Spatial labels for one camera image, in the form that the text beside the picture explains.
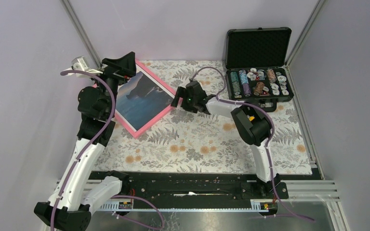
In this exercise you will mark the black poker chip case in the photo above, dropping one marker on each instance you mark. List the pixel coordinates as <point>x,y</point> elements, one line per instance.
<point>255,51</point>

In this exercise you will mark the green poker chip stack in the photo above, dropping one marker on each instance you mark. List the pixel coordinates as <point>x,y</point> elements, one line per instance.
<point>235,84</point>

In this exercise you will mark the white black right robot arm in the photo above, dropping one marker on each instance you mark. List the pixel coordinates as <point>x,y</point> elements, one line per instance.
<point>254,125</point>

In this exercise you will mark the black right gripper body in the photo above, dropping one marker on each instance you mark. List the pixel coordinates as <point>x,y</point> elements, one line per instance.
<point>190,103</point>

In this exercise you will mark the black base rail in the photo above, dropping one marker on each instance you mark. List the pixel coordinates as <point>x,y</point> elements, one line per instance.
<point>200,191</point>

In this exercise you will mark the blue purple poker chip stack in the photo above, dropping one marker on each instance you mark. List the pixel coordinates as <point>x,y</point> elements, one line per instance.
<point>245,82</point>

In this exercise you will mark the seascape photo print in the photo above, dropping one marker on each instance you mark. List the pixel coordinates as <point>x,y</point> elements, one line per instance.
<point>141,99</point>

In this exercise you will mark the floral tablecloth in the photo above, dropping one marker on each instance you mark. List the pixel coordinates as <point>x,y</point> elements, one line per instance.
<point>188,142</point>

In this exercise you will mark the upper orange poker chip stack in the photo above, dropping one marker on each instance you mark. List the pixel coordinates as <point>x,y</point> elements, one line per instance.
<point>271,75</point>

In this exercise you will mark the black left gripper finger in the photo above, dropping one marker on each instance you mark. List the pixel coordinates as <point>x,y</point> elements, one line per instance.
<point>125,62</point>
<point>123,73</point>

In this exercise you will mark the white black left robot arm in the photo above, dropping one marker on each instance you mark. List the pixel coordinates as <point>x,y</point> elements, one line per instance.
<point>67,209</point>

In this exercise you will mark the orange poker chip stack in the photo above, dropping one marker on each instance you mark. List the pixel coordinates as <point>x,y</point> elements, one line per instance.
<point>258,89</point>
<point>271,75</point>

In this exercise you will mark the pink wooden picture frame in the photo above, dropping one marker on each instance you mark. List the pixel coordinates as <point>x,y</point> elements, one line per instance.
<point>141,67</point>

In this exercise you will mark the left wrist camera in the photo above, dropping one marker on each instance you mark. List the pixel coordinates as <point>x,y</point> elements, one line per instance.
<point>80,64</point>

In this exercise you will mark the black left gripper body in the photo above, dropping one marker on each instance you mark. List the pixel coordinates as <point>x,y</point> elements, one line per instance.
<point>112,82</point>

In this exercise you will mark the lower orange poker chip stack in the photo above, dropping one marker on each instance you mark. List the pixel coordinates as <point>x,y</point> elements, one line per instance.
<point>258,89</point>

